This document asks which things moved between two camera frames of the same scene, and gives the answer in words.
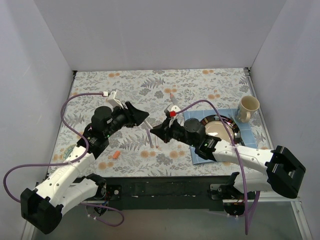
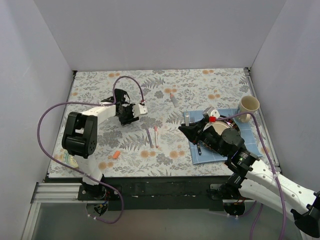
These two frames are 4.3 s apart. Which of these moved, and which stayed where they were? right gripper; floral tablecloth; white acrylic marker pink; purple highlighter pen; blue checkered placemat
Moved: right gripper
Stayed: white acrylic marker pink; blue checkered placemat; purple highlighter pen; floral tablecloth
